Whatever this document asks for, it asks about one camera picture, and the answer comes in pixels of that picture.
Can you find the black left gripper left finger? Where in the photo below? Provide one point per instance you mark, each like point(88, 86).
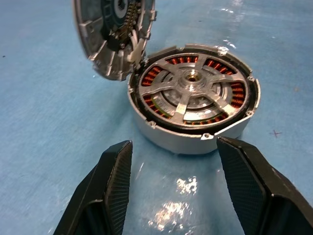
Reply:
point(107, 186)

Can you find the silver spoked rotor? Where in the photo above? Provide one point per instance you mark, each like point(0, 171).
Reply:
point(193, 82)

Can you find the silver hinged motor lid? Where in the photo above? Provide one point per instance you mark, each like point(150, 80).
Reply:
point(97, 36)

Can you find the silver motor housing copper windings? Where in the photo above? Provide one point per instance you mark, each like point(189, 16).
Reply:
point(176, 142)

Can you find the blue plastic table cover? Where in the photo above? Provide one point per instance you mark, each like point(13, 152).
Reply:
point(49, 110)

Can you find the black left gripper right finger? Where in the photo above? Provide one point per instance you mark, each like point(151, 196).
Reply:
point(256, 191)

